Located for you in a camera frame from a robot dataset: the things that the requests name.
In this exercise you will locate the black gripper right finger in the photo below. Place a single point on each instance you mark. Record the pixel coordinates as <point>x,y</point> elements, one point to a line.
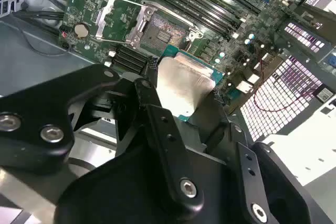
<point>248,171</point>

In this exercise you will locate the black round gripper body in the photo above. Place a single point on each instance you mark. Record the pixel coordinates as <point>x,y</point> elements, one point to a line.
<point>118,195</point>

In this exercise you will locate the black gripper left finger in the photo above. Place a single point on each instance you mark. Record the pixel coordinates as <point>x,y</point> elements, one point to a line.
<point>31,108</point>

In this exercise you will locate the silver topped CPU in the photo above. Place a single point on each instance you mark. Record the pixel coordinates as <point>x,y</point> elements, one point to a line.
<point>181,82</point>

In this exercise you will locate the metal socket cover frame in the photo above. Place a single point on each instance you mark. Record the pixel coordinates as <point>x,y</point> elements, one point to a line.
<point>143,22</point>

